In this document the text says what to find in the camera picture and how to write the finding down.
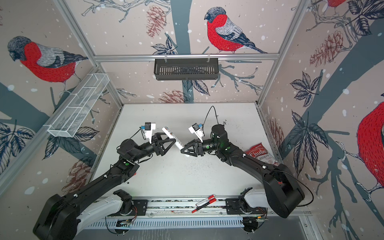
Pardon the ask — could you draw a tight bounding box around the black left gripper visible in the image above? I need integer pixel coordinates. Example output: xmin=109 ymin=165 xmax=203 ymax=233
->
xmin=131 ymin=132 xmax=175 ymax=163

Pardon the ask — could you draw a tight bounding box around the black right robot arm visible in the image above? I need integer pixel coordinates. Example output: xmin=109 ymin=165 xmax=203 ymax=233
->
xmin=181 ymin=124 xmax=305 ymax=218

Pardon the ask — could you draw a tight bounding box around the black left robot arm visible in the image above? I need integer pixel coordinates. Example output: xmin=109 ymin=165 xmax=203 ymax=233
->
xmin=33 ymin=133 xmax=176 ymax=240

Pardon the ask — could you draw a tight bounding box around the red marker pen upper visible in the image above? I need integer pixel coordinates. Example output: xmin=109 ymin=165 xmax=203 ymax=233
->
xmin=196 ymin=194 xmax=215 ymax=206

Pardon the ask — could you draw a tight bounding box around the red marker pen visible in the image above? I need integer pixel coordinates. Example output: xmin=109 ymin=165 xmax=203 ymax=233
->
xmin=192 ymin=198 xmax=217 ymax=214
xmin=196 ymin=194 xmax=215 ymax=206

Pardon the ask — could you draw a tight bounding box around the red marker pen lower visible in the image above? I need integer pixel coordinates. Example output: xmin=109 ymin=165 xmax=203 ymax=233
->
xmin=192 ymin=198 xmax=217 ymax=214

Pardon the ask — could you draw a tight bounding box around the red chips bag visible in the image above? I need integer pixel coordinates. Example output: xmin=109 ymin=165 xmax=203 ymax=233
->
xmin=246 ymin=143 xmax=279 ymax=166

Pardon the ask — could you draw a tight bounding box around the aluminium horizontal crossbar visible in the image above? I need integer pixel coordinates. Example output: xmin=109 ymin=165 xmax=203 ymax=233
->
xmin=94 ymin=53 xmax=280 ymax=63

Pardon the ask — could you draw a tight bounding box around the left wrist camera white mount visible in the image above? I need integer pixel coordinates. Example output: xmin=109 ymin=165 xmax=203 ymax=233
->
xmin=141 ymin=122 xmax=156 ymax=144

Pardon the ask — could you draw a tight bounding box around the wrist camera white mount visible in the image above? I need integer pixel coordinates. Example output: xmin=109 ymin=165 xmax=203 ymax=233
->
xmin=141 ymin=122 xmax=156 ymax=144
xmin=189 ymin=123 xmax=205 ymax=143

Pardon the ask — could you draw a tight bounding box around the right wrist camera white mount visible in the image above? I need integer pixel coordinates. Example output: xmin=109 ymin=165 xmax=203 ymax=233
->
xmin=189 ymin=123 xmax=205 ymax=143

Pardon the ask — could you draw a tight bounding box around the black right camera cable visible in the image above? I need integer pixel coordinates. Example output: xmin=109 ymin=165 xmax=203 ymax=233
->
xmin=202 ymin=105 xmax=220 ymax=128

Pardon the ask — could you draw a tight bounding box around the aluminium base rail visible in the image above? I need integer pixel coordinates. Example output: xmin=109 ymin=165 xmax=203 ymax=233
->
xmin=86 ymin=196 xmax=313 ymax=230

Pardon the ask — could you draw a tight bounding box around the black wall basket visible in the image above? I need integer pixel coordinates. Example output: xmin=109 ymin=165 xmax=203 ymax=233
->
xmin=154 ymin=58 xmax=219 ymax=81

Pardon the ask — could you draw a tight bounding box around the white wire mesh basket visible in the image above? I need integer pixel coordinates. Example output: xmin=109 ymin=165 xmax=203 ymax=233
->
xmin=48 ymin=73 xmax=110 ymax=138

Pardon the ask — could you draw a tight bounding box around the aluminium frame corner post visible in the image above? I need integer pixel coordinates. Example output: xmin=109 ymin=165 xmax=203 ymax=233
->
xmin=53 ymin=0 xmax=124 ymax=109

